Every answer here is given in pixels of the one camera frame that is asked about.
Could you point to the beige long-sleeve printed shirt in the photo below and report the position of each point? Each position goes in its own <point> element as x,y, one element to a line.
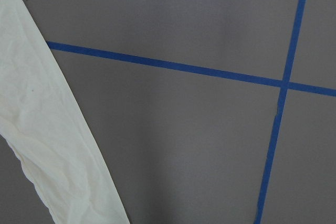
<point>44,126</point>

